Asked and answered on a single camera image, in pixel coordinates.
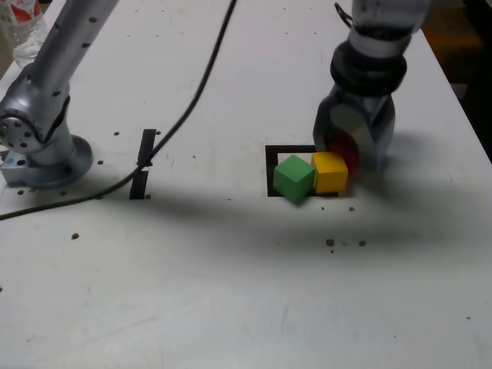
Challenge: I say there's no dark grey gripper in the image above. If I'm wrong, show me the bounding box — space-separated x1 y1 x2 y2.
314 85 397 171

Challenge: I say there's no red cube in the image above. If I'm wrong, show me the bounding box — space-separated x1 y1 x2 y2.
327 132 359 171

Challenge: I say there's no yellow cube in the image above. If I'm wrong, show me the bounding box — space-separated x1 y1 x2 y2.
311 150 349 194

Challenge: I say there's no green cube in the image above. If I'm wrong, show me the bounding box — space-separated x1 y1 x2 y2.
273 154 317 204

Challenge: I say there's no black tape square outline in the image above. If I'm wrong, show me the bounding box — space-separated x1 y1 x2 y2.
264 145 341 198

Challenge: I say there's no black tape strip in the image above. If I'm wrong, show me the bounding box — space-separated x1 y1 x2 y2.
129 128 158 200

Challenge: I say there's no clear plastic water bottle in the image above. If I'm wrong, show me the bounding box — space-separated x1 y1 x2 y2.
6 0 49 68

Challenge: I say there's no thin dark cable loop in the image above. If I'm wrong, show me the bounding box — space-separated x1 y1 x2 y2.
333 2 354 29

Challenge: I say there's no long black cable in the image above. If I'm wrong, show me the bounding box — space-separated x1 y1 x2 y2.
0 0 239 221

